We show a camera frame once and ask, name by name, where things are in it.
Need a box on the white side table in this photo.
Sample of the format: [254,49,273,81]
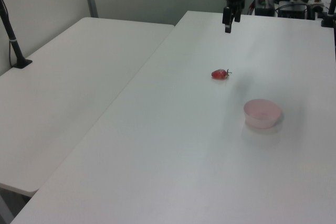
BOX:
[0,16,176,198]

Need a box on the black electronics box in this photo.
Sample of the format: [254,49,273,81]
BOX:
[254,0,276,16]

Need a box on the black clamped camera pole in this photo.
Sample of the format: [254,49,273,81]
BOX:
[320,0,336,28]

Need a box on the pink plastic bowl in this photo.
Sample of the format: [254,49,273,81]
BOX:
[243,99,281,130]

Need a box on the black low device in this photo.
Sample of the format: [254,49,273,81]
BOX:
[277,1,308,19]

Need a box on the red strawberry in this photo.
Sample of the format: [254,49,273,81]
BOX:
[211,68,233,80]

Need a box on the black camera pole with base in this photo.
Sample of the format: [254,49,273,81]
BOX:
[0,0,34,70]

